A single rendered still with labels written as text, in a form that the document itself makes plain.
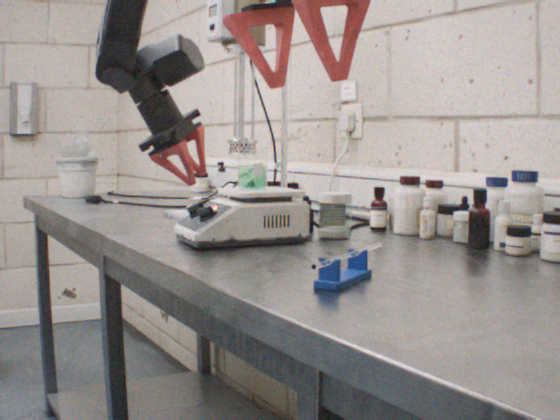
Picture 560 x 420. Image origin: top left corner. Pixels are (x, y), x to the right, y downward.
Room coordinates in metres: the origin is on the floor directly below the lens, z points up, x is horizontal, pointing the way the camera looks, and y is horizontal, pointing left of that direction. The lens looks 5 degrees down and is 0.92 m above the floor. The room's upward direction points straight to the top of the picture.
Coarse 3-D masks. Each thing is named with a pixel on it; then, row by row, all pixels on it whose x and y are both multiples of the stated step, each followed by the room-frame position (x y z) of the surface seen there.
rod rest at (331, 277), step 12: (348, 252) 0.86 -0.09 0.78; (360, 252) 0.85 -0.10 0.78; (336, 264) 0.78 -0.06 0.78; (348, 264) 0.86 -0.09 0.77; (360, 264) 0.85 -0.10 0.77; (324, 276) 0.78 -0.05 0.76; (336, 276) 0.78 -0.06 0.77; (348, 276) 0.81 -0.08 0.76; (360, 276) 0.82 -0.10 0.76; (324, 288) 0.78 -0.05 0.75; (336, 288) 0.77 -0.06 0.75
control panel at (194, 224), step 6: (204, 204) 1.19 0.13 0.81; (210, 204) 1.17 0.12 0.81; (216, 204) 1.15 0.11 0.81; (222, 204) 1.14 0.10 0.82; (222, 210) 1.10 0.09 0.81; (186, 216) 1.18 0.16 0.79; (198, 216) 1.14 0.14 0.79; (216, 216) 1.09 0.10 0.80; (180, 222) 1.16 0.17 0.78; (186, 222) 1.14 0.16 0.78; (192, 222) 1.12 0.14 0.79; (198, 222) 1.11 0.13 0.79; (204, 222) 1.09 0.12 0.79; (192, 228) 1.09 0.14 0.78; (198, 228) 1.07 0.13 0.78
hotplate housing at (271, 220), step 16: (240, 208) 1.09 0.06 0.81; (256, 208) 1.10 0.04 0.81; (272, 208) 1.11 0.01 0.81; (288, 208) 1.12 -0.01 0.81; (304, 208) 1.14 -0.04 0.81; (208, 224) 1.07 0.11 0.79; (224, 224) 1.08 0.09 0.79; (240, 224) 1.09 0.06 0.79; (256, 224) 1.10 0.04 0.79; (272, 224) 1.11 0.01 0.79; (288, 224) 1.12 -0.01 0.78; (304, 224) 1.14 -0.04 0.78; (192, 240) 1.08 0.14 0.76; (208, 240) 1.07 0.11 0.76; (224, 240) 1.08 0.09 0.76; (240, 240) 1.10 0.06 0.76; (256, 240) 1.11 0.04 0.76; (272, 240) 1.12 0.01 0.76; (288, 240) 1.13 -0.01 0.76; (304, 240) 1.14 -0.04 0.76
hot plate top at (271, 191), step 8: (224, 192) 1.16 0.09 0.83; (232, 192) 1.13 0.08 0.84; (240, 192) 1.11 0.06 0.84; (248, 192) 1.11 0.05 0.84; (256, 192) 1.11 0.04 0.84; (264, 192) 1.11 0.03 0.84; (272, 192) 1.12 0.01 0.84; (280, 192) 1.12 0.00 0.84; (288, 192) 1.13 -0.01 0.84; (296, 192) 1.14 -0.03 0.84; (304, 192) 1.14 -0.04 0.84
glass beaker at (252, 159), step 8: (256, 144) 1.13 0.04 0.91; (240, 152) 1.14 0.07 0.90; (248, 152) 1.13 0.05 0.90; (256, 152) 1.13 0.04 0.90; (264, 152) 1.14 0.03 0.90; (240, 160) 1.14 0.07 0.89; (248, 160) 1.13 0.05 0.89; (256, 160) 1.13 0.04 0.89; (264, 160) 1.14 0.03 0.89; (240, 168) 1.14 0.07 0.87; (248, 168) 1.13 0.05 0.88; (256, 168) 1.13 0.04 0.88; (264, 168) 1.14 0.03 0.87; (240, 176) 1.14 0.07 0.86; (248, 176) 1.13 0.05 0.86; (256, 176) 1.13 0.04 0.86; (264, 176) 1.14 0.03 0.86; (240, 184) 1.14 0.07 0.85; (248, 184) 1.13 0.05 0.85; (256, 184) 1.13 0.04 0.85; (264, 184) 1.14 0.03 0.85
